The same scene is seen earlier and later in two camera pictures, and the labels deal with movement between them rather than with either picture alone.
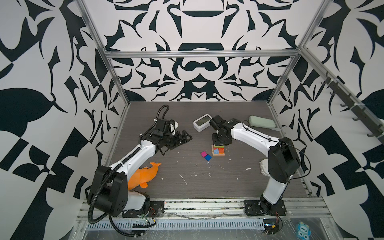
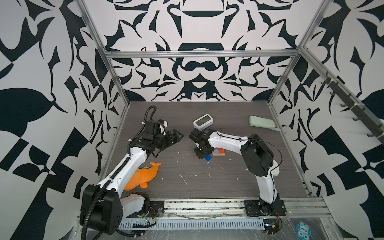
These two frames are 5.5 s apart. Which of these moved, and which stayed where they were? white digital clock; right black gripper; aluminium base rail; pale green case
Moved: right black gripper
Stayed: aluminium base rail; pale green case; white digital clock
